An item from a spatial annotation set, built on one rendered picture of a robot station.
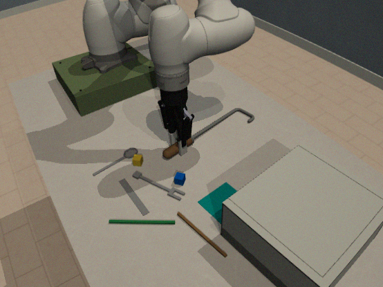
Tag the brown wooden stick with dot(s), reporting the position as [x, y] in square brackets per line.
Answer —
[201, 234]

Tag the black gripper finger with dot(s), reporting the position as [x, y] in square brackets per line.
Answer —
[168, 118]
[184, 129]

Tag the grey flat bar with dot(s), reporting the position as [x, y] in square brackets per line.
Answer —
[134, 197]

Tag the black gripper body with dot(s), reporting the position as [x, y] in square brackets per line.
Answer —
[176, 100]

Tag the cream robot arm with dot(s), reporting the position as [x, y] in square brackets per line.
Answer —
[174, 39]

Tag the blue cube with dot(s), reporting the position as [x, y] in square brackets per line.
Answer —
[179, 178]

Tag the grey spoon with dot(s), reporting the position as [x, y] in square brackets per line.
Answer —
[129, 153]

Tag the grey wrench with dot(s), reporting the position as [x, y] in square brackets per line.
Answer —
[138, 175]

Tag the teal square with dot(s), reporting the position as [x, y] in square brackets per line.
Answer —
[213, 201]

